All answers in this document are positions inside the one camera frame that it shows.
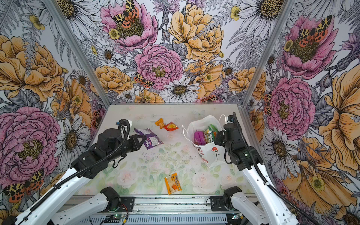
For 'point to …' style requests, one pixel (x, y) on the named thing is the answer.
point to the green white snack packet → (210, 135)
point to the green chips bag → (214, 131)
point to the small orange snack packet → (160, 123)
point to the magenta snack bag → (199, 138)
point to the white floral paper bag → (213, 154)
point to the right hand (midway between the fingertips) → (219, 135)
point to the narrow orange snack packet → (172, 183)
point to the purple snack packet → (151, 140)
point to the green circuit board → (113, 218)
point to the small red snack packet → (170, 126)
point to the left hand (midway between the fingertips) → (145, 141)
